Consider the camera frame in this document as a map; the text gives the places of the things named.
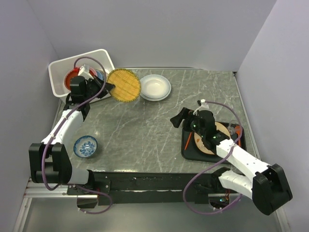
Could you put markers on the pink plate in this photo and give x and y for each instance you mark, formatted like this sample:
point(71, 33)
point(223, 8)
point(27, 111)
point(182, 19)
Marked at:
point(92, 72)

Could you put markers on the clear glass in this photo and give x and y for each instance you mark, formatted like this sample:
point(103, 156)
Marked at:
point(233, 127)

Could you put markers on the black tray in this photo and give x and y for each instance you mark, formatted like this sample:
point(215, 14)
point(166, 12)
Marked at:
point(193, 153)

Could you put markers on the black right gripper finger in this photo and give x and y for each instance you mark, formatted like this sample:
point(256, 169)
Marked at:
point(176, 120)
point(186, 112)

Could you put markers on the orange fork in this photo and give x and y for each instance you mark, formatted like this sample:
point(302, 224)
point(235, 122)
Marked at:
point(188, 141)

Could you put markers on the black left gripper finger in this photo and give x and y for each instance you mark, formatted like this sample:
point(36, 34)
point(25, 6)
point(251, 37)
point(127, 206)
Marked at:
point(99, 80)
point(107, 90)

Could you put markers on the aluminium frame rail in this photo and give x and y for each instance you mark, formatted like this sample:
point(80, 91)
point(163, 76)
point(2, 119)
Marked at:
point(55, 211)

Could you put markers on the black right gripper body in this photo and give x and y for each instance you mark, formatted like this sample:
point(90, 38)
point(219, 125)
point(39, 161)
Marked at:
point(191, 123)

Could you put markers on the orange spoon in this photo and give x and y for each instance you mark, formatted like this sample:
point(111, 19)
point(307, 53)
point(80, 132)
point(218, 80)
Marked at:
point(239, 131)

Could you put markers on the blue white patterned bowl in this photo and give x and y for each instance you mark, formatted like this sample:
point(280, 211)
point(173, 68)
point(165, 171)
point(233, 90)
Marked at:
point(85, 146)

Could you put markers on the beige plate on tray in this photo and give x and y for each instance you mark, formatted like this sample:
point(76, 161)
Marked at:
point(200, 145)

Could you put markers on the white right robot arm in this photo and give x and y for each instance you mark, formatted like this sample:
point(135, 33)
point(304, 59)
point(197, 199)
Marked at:
point(266, 185)

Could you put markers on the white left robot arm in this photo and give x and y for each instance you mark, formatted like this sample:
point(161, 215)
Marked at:
point(49, 160)

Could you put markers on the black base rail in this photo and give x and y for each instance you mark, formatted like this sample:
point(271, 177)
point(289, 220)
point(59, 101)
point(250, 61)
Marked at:
point(129, 187)

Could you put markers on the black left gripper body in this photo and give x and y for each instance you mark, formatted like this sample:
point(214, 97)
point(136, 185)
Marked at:
point(94, 88)

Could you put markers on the red plate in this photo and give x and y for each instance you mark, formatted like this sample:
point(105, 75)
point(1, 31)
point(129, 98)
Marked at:
point(71, 74)

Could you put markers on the white plastic bin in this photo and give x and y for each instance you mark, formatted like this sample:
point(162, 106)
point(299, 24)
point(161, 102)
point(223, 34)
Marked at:
point(60, 68)

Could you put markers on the yellow woven plate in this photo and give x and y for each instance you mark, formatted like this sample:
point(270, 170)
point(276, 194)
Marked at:
point(127, 86)

